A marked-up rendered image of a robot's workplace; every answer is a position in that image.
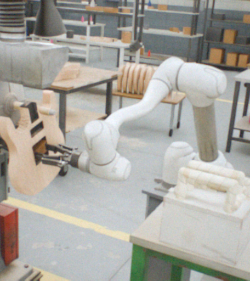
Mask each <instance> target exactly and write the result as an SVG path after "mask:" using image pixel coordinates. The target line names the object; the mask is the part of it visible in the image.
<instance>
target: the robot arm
mask: <svg viewBox="0 0 250 281"><path fill-rule="evenodd" d="M225 88H226V76H225V75H224V73H223V72H221V71H220V70H218V69H216V68H214V67H212V66H208V65H203V64H196V63H184V62H183V61H182V60H181V59H179V58H177V57H172V58H169V59H167V60H166V61H164V62H163V63H162V64H161V65H160V66H159V67H158V69H157V70H156V71H155V73H154V75H153V77H152V79H151V80H150V82H149V85H148V87H147V90H146V92H145V95H144V97H143V99H142V101H141V102H140V103H138V104H136V105H131V106H128V107H125V108H122V109H119V110H117V111H115V112H114V113H112V114H111V115H110V116H109V117H108V118H107V119H106V120H105V121H100V120H92V121H89V122H88V123H87V124H86V125H85V126H84V129H83V133H82V138H83V143H84V147H85V149H86V150H84V151H81V150H78V147H72V146H69V145H66V144H62V143H59V144H58V145H52V144H47V143H45V147H46V150H50V151H55V150H56V152H57V151H58V152H60V153H62V155H59V156H48V155H45V154H44V153H40V152H36V151H35V152H34V154H35V159H38V160H41V161H42V164H45V165H51V166H57V167H59V168H63V165H70V166H71V167H74V168H78V169H79V170H80V171H83V172H87V173H90V174H91V175H95V176H97V177H99V178H102V179H105V180H109V181H125V180H126V179H127V178H128V176H129V174H130V169H131V164H130V162H129V161H128V160H127V159H125V158H124V157H121V156H120V154H119V153H118V152H117V151H116V148H117V143H118V139H119V137H120V133H119V131H118V129H119V127H120V125H121V124H122V123H124V122H126V121H130V120H135V119H138V118H141V117H144V116H146V115H147V114H148V113H149V112H150V111H153V109H154V108H155V107H156V106H157V105H158V104H159V103H160V102H161V101H162V100H163V99H164V98H165V97H166V96H167V94H168V93H169V92H170V91H181V92H184V93H185V96H186V97H187V99H188V100H189V102H190V103H191V104H192V108H193V112H194V122H195V130H196V138H197V146H198V153H195V152H194V150H193V148H192V146H190V145H189V144H187V143H185V142H174V143H172V144H171V145H170V146H169V147H168V148H167V150H166V152H165V155H164V159H163V167H162V178H158V177H156V178H155V182H156V183H158V184H159V185H156V186H154V190H159V191H162V192H165V193H168V192H169V191H168V190H169V189H170V188H174V187H175V186H176V185H177V182H178V172H179V169H180V168H181V167H186V168H187V164H188V162H189V161H191V160H194V161H199V162H203V163H206V164H211V165H216V166H220V167H224V168H230V169H233V170H234V167H233V166H232V164H231V163H229V162H226V160H225V158H224V156H223V153H222V152H221V151H219V150H218V142H217V129H216V120H215V107H214V101H215V100H216V98H218V97H220V95H222V94H223V92H224V91H225Z"/></svg>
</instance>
